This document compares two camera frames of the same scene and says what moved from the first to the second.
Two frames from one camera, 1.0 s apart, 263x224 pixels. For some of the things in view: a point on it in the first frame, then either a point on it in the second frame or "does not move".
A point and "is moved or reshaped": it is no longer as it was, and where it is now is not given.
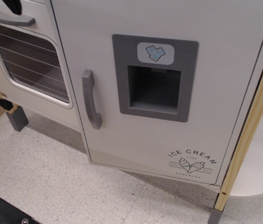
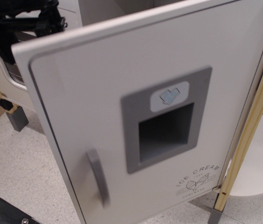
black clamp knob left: x=5 y=104 does not move
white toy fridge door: x=161 y=85 is moved or reshaped
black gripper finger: x=15 y=6 -> x=44 y=24
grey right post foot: x=215 y=217 does not move
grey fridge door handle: x=88 y=84 -> x=99 y=176
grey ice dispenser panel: x=155 y=76 -> x=164 y=119
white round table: x=260 y=172 does not move
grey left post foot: x=18 y=119 does not move
